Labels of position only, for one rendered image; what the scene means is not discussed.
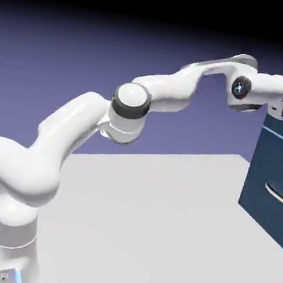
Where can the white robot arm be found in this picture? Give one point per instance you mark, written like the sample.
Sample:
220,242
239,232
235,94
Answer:
51,146

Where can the dark blue cabinet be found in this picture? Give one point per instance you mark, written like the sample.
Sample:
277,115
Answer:
266,163

